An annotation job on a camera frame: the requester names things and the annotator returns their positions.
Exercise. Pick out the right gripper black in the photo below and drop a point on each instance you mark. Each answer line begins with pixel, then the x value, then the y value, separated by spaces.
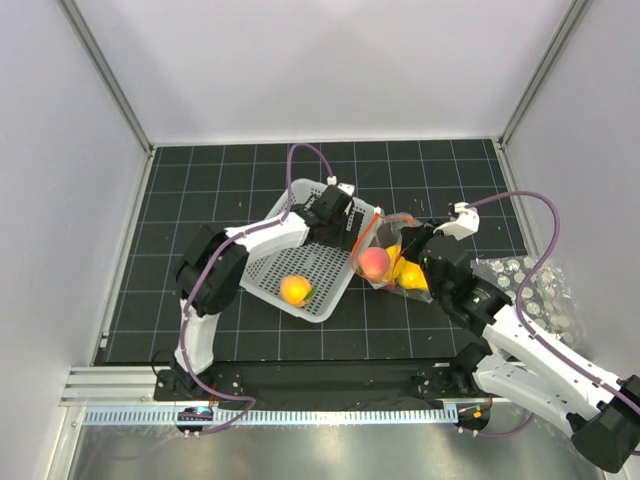
pixel 412 238

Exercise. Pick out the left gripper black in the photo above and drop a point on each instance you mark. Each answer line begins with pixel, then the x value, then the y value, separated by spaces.
pixel 345 240

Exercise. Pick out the yellow toy mango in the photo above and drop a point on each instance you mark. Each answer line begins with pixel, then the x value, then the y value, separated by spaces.
pixel 397 261

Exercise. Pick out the yellow toy pear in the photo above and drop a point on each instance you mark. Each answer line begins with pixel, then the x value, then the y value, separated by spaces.
pixel 411 277

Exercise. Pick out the clear zip bag orange zipper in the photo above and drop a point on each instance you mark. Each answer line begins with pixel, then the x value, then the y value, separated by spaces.
pixel 384 231

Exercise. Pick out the pink toy peach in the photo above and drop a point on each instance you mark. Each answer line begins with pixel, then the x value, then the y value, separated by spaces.
pixel 374 263

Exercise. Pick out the orange toy with leaf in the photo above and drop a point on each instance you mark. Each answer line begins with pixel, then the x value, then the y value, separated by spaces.
pixel 296 290

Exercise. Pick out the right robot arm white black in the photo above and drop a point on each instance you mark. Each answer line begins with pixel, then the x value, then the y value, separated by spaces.
pixel 522 362

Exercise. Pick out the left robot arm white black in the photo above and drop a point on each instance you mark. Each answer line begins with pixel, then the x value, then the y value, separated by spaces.
pixel 208 276

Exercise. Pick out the black grid mat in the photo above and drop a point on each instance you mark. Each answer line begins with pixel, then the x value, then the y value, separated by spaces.
pixel 234 185

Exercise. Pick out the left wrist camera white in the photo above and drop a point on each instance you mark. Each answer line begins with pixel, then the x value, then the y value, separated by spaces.
pixel 348 189

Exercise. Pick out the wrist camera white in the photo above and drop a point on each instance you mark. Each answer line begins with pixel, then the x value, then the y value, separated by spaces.
pixel 348 189
pixel 464 222

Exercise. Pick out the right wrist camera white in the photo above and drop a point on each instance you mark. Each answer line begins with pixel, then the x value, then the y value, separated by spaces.
pixel 464 222

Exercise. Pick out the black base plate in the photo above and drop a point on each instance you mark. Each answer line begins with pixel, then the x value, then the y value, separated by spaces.
pixel 341 385

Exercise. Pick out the white slotted cable duct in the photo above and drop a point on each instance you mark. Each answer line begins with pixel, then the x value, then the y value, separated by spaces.
pixel 182 416

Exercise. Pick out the left aluminium frame post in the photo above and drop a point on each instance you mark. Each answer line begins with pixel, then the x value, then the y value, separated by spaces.
pixel 96 56

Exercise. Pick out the aluminium frame post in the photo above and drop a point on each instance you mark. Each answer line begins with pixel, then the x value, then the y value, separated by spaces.
pixel 559 40
pixel 96 56

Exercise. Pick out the right aluminium frame post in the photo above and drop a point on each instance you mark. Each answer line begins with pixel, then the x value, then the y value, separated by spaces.
pixel 559 40

